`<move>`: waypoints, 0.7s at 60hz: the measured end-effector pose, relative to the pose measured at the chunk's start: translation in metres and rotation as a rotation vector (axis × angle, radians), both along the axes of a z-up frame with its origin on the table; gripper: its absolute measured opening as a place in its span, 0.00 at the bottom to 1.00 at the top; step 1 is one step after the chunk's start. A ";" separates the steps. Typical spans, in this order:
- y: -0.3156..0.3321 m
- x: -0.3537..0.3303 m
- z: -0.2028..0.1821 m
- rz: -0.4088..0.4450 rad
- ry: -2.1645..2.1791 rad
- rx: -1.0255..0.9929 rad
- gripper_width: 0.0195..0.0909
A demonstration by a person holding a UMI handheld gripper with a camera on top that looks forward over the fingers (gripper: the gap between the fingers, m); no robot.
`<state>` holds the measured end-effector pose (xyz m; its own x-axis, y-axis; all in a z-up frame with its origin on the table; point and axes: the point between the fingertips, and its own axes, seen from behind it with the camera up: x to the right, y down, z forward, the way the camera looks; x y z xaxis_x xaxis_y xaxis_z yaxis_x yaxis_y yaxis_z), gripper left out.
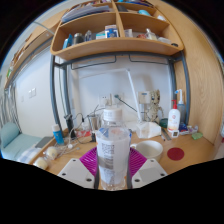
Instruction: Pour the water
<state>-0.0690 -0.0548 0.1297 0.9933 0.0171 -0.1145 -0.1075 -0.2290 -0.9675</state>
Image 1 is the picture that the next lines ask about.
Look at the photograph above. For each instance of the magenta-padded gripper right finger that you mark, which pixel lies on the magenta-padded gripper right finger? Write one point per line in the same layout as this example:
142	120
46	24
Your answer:
148	171

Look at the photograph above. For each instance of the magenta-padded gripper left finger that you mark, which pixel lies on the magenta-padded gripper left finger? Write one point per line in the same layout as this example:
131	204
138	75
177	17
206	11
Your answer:
75	170

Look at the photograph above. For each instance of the clear plastic water bottle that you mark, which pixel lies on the clear plastic water bottle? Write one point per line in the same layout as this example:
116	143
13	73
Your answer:
113	153

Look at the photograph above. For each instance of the cream plastic cup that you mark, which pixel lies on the cream plastic cup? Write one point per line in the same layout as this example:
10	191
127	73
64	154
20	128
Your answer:
150	150

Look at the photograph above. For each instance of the round cream bun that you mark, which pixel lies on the round cream bun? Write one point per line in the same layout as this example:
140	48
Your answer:
40	163
51	152

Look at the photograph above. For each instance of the flat round red coaster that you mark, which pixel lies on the flat round red coaster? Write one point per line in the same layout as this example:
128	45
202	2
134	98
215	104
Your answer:
175	153

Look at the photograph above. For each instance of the small blue bottle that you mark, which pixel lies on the small blue bottle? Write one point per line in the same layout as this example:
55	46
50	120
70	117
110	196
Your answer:
58	135

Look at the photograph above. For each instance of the white paper bag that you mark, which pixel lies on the white paper bag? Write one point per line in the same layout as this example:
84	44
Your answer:
149	130

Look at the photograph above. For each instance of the black handheld device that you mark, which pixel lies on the black handheld device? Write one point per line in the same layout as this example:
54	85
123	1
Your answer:
70	126

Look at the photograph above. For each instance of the dark green jar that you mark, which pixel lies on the dark green jar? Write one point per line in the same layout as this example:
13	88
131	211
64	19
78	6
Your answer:
163	122

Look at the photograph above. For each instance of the metal cup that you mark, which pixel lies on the metal cup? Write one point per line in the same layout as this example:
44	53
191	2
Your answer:
94	122

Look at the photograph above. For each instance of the blue packet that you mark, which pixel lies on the blue packet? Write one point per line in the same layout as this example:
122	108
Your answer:
183	127

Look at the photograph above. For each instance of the bed with striped sheet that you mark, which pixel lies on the bed with striped sheet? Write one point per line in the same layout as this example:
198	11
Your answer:
23	145

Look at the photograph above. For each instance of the white red-pump lotion bottle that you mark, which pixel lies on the white red-pump lotion bottle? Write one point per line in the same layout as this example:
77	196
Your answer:
173	120

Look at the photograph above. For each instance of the green wipes packet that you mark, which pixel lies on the green wipes packet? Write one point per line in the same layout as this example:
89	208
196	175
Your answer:
197	135

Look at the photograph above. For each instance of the pink packet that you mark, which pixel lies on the pink packet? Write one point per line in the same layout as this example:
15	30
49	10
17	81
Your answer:
192	129

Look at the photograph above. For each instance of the tree creature figurine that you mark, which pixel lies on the tree creature figurine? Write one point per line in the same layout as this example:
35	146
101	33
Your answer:
155	106

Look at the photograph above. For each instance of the clear blue spray bottle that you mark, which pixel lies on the clear blue spray bottle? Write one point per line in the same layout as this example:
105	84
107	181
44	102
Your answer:
181	108

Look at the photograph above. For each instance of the teal pillow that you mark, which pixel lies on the teal pillow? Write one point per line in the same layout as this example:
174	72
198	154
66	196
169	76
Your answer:
9	133

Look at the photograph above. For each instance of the white desk lamp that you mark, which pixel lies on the white desk lamp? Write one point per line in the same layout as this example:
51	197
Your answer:
134	96

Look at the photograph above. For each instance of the wooden shelf unit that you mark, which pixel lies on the wooden shelf unit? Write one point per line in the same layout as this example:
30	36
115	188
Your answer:
116	45

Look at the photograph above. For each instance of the white wall socket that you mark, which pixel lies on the white wall socket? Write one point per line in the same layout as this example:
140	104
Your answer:
105	99

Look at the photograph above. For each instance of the grey metal desk frame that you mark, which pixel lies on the grey metal desk frame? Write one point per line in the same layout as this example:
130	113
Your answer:
52	90

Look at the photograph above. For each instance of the wooden loft bed frame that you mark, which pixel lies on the wooden loft bed frame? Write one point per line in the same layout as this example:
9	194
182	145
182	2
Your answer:
33	43

